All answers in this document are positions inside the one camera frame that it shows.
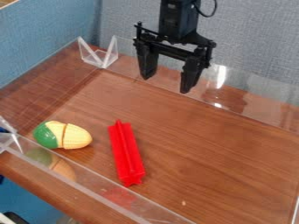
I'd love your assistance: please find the clear acrylic wall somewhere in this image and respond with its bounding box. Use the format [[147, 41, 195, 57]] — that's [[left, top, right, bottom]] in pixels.
[[0, 135, 197, 224], [109, 36, 299, 134]]

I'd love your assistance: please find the clear acrylic front wall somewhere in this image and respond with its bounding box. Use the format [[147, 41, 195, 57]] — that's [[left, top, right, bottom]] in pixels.
[[0, 135, 197, 224]]

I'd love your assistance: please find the yellow green toy corn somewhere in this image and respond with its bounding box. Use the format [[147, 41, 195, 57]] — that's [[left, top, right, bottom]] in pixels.
[[33, 121, 93, 150]]

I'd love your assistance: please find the black cable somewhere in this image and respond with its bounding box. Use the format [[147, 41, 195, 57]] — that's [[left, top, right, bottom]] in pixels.
[[193, 0, 219, 18]]

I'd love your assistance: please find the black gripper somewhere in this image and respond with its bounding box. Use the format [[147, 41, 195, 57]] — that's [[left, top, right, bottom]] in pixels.
[[134, 0, 218, 94]]

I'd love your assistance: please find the clear acrylic back wall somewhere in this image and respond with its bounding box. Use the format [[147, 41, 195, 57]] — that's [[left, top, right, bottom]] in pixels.
[[109, 36, 299, 134]]

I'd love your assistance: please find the clear acrylic corner bracket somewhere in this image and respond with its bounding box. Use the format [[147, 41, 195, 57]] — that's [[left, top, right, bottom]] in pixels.
[[78, 36, 118, 68]]

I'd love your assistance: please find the red star-shaped plastic bar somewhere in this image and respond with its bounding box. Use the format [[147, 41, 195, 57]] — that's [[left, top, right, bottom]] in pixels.
[[109, 120, 146, 187]]

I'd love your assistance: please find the clear acrylic left bracket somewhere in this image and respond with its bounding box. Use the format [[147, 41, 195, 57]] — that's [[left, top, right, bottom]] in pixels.
[[0, 116, 25, 154]]

